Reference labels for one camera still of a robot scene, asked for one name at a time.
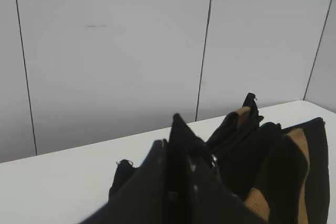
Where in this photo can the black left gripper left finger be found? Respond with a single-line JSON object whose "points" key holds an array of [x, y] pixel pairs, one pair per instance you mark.
{"points": [[137, 194]]}

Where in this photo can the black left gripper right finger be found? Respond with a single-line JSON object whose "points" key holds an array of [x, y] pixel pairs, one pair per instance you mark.
{"points": [[204, 197]]}

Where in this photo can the silver zipper pull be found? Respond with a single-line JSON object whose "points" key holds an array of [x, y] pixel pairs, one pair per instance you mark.
{"points": [[214, 165]]}

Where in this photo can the black tote bag tan handles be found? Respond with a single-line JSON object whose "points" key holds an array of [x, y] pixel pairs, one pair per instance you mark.
{"points": [[282, 175]]}

